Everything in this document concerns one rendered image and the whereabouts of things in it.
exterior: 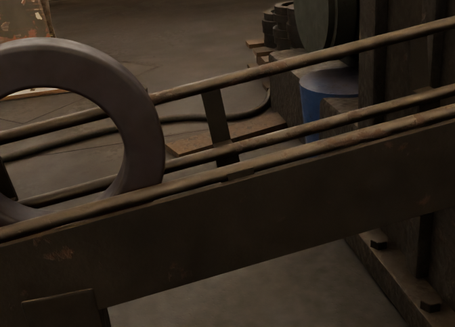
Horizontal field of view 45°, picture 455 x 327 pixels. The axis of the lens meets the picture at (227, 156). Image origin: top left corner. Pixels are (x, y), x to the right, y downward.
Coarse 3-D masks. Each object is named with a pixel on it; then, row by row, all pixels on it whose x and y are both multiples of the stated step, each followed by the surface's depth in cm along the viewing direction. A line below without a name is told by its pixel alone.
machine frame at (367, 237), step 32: (384, 0) 111; (416, 0) 99; (448, 0) 89; (384, 32) 114; (448, 32) 91; (384, 64) 117; (448, 64) 92; (384, 96) 120; (416, 128) 102; (416, 224) 108; (448, 224) 102; (384, 256) 123; (416, 256) 111; (448, 256) 104; (384, 288) 122; (416, 288) 112; (448, 288) 106; (416, 320) 108; (448, 320) 103
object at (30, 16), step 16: (0, 0) 269; (16, 0) 271; (32, 0) 271; (0, 16) 272; (16, 16) 274; (32, 16) 275; (48, 16) 303; (0, 32) 275; (16, 32) 277; (32, 32) 278; (48, 32) 279; (16, 96) 277; (32, 96) 279
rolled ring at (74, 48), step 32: (0, 64) 40; (32, 64) 41; (64, 64) 41; (96, 64) 42; (0, 96) 41; (96, 96) 42; (128, 96) 43; (128, 128) 44; (160, 128) 45; (128, 160) 45; (160, 160) 46; (0, 192) 47; (0, 224) 45
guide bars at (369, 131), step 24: (408, 120) 47; (432, 120) 47; (312, 144) 46; (336, 144) 46; (240, 168) 45; (264, 168) 46; (144, 192) 45; (168, 192) 45; (48, 216) 44; (72, 216) 44; (0, 240) 43
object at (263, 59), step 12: (264, 12) 270; (276, 12) 245; (288, 12) 221; (264, 24) 268; (276, 24) 263; (288, 24) 224; (264, 36) 275; (276, 36) 248; (288, 36) 227; (252, 48) 283; (264, 48) 272; (276, 48) 257; (288, 48) 246; (264, 60) 252; (264, 84) 260
